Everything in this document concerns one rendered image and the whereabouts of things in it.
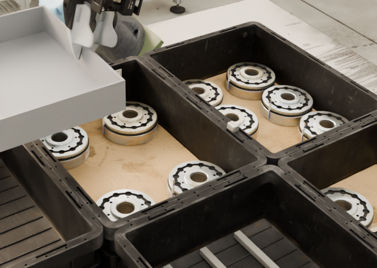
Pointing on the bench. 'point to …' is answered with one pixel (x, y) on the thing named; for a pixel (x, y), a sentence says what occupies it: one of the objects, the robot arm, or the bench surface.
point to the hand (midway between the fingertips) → (80, 49)
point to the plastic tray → (49, 79)
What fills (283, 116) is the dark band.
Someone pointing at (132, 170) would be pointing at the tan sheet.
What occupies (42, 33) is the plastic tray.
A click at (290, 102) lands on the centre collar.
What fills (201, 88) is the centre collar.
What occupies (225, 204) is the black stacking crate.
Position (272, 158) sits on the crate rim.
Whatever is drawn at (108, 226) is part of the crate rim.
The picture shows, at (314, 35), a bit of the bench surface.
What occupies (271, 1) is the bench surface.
